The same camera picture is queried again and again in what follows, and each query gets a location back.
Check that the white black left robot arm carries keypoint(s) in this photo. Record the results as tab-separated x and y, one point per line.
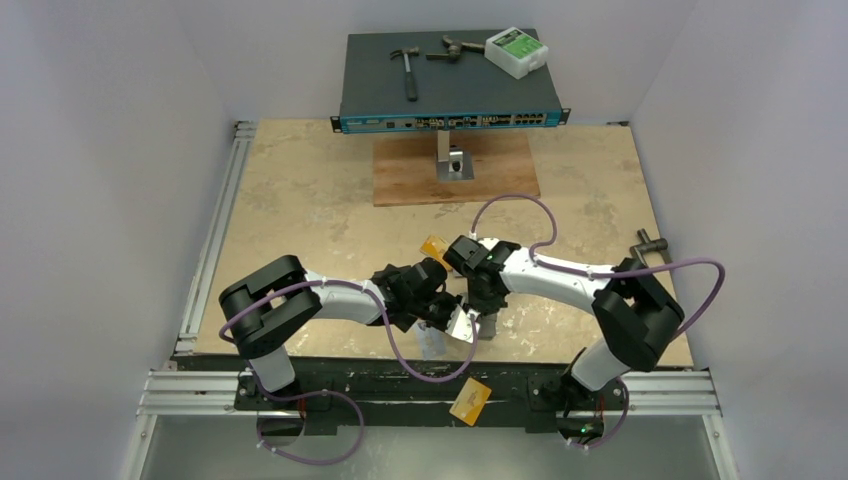
266	308

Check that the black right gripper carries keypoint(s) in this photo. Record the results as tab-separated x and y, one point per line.
483	302

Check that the small hammer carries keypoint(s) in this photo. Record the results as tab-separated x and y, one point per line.
410	86

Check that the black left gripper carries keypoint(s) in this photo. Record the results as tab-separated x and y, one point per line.
452	303

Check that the blue network switch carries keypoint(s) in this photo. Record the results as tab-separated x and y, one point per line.
471	94

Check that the grey metal stand base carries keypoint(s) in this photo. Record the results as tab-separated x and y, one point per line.
453	164

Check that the grey card holder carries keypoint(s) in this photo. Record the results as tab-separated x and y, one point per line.
487	326

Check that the aluminium frame rail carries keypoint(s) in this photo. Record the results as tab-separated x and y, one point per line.
350	201

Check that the white green plastic box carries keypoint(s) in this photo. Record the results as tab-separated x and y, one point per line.
516	52

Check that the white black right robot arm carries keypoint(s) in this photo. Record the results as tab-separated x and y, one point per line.
637	316

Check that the brown wooden board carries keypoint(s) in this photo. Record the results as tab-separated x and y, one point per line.
404	169

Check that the metal crank handle tool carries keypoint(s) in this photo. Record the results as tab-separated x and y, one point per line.
647	245

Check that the single orange credit card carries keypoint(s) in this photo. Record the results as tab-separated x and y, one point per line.
470	401

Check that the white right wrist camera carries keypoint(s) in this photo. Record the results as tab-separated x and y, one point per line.
487	242

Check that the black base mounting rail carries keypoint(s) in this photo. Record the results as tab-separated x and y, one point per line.
534	397

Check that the dark metal clamp tool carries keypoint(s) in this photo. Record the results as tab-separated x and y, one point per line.
454	50

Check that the single silver credit card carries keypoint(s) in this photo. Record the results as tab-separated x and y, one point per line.
430	341

